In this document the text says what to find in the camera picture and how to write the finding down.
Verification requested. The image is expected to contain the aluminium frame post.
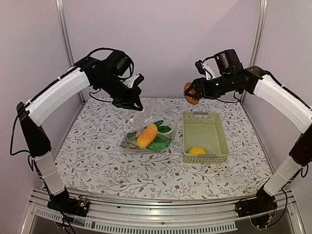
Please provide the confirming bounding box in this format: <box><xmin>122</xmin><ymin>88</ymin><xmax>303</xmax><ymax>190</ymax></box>
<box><xmin>240</xmin><ymin>0</ymin><xmax>268</xmax><ymax>102</ymax></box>
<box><xmin>55</xmin><ymin>0</ymin><xmax>85</xmax><ymax>103</ymax></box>

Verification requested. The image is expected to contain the orange yellow toy mango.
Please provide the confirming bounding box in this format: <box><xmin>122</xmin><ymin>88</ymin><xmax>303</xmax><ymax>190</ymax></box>
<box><xmin>137</xmin><ymin>123</ymin><xmax>158</xmax><ymax>148</ymax></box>

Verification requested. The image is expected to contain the floral patterned table mat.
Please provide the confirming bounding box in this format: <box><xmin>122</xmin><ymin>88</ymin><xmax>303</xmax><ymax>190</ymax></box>
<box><xmin>55</xmin><ymin>99</ymin><xmax>272</xmax><ymax>200</ymax></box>

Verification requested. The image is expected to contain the brown toy potato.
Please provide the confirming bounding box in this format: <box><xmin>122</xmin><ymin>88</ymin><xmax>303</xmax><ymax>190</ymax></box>
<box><xmin>183</xmin><ymin>82</ymin><xmax>199</xmax><ymax>105</ymax></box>

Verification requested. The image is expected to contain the right aluminium frame post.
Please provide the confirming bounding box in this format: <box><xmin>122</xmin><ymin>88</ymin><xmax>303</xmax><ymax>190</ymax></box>
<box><xmin>240</xmin><ymin>0</ymin><xmax>268</xmax><ymax>102</ymax></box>

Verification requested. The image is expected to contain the green yellow toy avocado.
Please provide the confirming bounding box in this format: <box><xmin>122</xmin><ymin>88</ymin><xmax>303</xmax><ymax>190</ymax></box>
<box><xmin>121</xmin><ymin>132</ymin><xmax>138</xmax><ymax>149</ymax></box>

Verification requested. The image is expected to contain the beige perforated plastic basket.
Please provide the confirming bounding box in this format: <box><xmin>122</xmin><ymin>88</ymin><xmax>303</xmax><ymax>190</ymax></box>
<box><xmin>182</xmin><ymin>112</ymin><xmax>229</xmax><ymax>164</ymax></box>

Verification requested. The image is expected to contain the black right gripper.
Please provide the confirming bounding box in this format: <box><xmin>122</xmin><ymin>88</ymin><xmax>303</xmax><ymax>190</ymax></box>
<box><xmin>185</xmin><ymin>73</ymin><xmax>236</xmax><ymax>99</ymax></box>

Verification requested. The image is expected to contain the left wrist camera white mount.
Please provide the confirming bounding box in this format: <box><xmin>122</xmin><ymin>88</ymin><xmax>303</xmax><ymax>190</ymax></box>
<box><xmin>123</xmin><ymin>74</ymin><xmax>144</xmax><ymax>88</ymax></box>

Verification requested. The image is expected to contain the green toy cucumber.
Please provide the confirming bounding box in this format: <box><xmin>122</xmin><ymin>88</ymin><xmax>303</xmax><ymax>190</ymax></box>
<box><xmin>154</xmin><ymin>120</ymin><xmax>164</xmax><ymax>126</ymax></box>

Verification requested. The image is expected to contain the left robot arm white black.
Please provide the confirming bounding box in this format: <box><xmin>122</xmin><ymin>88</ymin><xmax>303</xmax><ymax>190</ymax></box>
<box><xmin>16</xmin><ymin>48</ymin><xmax>144</xmax><ymax>212</ymax></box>

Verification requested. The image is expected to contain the clear pink zip top bag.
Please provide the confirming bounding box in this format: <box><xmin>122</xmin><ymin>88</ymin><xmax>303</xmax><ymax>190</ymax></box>
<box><xmin>120</xmin><ymin>99</ymin><xmax>180</xmax><ymax>154</ymax></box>

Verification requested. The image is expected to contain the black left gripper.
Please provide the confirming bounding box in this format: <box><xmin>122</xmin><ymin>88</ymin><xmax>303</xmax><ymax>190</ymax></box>
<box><xmin>96</xmin><ymin>73</ymin><xmax>143</xmax><ymax>111</ymax></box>

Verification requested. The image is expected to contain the green white toy bok choy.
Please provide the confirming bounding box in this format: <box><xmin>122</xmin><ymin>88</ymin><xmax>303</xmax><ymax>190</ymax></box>
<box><xmin>146</xmin><ymin>125</ymin><xmax>172</xmax><ymax>151</ymax></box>

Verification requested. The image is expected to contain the yellow toy lemon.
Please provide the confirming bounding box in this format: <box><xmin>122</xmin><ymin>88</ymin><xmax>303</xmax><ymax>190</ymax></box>
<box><xmin>188</xmin><ymin>146</ymin><xmax>207</xmax><ymax>155</ymax></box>

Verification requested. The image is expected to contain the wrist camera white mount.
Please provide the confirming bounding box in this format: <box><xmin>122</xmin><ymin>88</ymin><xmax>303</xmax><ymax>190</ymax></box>
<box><xmin>195</xmin><ymin>60</ymin><xmax>216</xmax><ymax>80</ymax></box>
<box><xmin>123</xmin><ymin>74</ymin><xmax>144</xmax><ymax>88</ymax></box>

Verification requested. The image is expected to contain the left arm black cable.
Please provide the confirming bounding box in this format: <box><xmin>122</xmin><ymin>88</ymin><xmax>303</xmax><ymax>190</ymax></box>
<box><xmin>87</xmin><ymin>47</ymin><xmax>117</xmax><ymax>58</ymax></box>

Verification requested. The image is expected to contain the left aluminium frame post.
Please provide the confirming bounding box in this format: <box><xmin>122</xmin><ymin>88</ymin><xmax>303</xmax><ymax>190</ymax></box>
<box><xmin>55</xmin><ymin>0</ymin><xmax>85</xmax><ymax>103</ymax></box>

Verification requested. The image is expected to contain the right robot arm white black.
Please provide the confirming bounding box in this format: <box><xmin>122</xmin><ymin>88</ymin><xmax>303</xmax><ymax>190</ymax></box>
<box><xmin>184</xmin><ymin>49</ymin><xmax>312</xmax><ymax>213</ymax></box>

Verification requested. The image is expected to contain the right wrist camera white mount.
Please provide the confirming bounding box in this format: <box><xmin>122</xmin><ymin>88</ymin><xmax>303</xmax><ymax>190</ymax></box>
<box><xmin>195</xmin><ymin>60</ymin><xmax>216</xmax><ymax>80</ymax></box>

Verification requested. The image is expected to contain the front aluminium rail frame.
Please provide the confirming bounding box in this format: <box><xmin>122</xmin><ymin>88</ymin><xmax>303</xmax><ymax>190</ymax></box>
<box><xmin>19</xmin><ymin>189</ymin><xmax>307</xmax><ymax>234</ymax></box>

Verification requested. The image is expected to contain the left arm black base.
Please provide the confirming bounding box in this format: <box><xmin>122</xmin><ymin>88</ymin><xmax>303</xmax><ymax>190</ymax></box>
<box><xmin>47</xmin><ymin>188</ymin><xmax>90</xmax><ymax>217</ymax></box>

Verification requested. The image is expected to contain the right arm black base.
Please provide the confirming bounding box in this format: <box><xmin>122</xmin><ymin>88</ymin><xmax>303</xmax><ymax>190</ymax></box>
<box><xmin>234</xmin><ymin>187</ymin><xmax>277</xmax><ymax>229</ymax></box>

